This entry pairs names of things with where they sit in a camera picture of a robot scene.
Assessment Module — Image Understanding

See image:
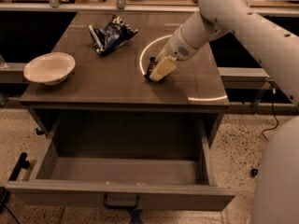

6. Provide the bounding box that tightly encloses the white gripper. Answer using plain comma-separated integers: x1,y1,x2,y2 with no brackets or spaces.
149,28,198,82

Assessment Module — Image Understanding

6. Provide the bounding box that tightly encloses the black rxbar chocolate bar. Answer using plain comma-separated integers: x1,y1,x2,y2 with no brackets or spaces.
144,57,158,82

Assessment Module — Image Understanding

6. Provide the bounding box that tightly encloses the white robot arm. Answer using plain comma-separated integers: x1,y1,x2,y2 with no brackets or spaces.
149,0,299,224

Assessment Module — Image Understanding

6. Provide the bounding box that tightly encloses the open grey top drawer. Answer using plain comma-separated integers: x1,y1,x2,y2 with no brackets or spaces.
7,111,235,211

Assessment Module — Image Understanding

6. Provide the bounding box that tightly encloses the blue crumpled chip bag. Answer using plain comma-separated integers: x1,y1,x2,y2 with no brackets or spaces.
88,15,138,56

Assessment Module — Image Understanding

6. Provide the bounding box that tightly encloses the white bowl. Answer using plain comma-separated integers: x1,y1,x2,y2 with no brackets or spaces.
23,52,76,85

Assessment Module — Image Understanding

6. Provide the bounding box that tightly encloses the black left base leg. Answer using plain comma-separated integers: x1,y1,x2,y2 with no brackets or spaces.
0,152,30,213

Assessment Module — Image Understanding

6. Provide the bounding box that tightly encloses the black power adapter cable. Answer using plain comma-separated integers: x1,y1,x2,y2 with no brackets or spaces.
250,87,280,177

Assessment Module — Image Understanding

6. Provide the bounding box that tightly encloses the metal shelf rail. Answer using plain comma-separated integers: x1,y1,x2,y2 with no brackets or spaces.
0,0,291,15

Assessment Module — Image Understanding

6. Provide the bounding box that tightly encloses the black drawer handle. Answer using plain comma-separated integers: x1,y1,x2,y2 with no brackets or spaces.
103,194,140,210

